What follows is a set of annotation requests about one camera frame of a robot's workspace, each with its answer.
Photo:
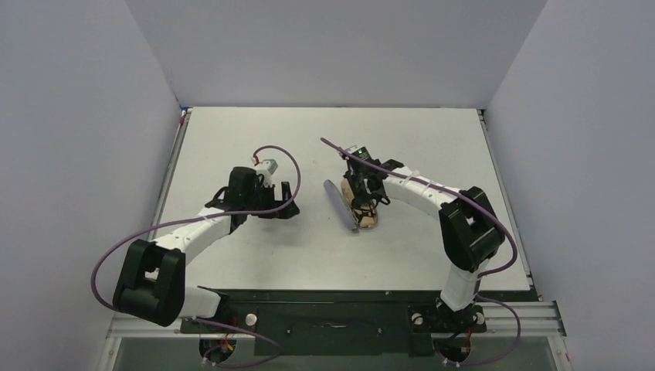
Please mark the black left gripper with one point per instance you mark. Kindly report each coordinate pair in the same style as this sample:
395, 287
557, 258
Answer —
276, 199

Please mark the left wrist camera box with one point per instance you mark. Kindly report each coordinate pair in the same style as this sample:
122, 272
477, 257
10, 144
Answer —
266, 167

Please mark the beige folding umbrella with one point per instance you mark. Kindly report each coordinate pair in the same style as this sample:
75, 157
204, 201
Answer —
365, 215

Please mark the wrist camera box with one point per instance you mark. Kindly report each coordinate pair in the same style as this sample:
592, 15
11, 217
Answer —
266, 167
359, 151

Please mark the lilac umbrella case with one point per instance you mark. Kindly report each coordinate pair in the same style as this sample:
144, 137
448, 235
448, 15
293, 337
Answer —
340, 205

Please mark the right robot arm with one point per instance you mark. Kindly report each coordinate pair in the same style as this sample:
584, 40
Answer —
466, 219

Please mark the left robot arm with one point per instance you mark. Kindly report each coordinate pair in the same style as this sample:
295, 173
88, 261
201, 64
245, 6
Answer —
152, 282

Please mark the aluminium rail base frame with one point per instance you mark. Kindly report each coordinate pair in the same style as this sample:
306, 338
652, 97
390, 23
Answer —
515, 336

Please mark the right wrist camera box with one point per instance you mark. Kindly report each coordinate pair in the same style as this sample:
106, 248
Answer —
359, 151

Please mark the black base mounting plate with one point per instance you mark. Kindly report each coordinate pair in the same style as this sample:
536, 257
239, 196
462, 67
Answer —
339, 329

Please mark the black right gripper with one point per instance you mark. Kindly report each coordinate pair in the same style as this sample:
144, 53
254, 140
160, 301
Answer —
361, 188

